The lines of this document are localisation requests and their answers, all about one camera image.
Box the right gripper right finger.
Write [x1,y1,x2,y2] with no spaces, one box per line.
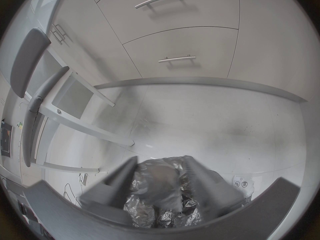
[184,155,245,219]

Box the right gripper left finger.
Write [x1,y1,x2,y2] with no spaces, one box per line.
[79,155,139,210]

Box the clear printed wrapper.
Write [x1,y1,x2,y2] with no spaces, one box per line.
[232,175,255,202]

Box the black plastic bag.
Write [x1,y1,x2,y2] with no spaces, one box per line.
[124,156,225,228]

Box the black square panel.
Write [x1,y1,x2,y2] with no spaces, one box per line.
[1,120,13,159]

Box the grey padded chair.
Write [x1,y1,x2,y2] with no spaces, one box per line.
[10,27,136,174]

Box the beige cabinet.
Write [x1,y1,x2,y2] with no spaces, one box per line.
[47,0,308,102]

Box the black cable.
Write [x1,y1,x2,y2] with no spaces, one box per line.
[63,183,82,206]

